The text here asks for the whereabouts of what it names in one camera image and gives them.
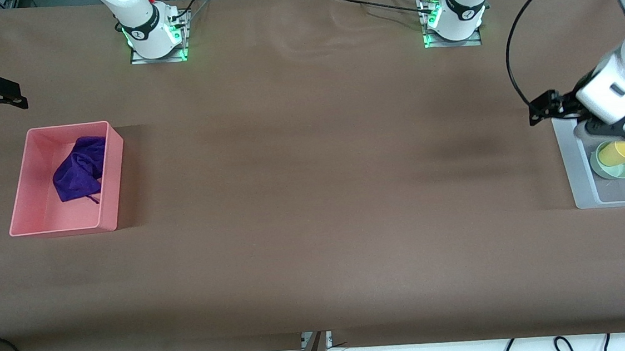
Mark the yellow plastic cup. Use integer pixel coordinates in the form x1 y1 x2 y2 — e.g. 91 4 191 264
594 140 625 169

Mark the pale green bowl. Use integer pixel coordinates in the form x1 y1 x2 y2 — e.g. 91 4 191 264
589 148 625 181

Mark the purple microfibre cloth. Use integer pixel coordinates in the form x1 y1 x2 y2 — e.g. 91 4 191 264
49 135 112 207

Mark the translucent white plastic bin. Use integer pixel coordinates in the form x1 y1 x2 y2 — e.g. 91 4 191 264
551 106 625 212

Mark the pink plastic bin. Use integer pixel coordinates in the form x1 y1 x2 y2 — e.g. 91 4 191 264
1 120 131 240

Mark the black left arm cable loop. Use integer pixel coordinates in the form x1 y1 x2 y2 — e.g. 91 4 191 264
502 0 625 107

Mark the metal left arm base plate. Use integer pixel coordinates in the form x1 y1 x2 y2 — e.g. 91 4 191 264
418 0 483 50

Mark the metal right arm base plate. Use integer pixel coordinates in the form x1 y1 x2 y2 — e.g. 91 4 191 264
127 8 194 66

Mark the black cable across table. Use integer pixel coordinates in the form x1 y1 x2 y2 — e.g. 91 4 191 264
318 0 437 26

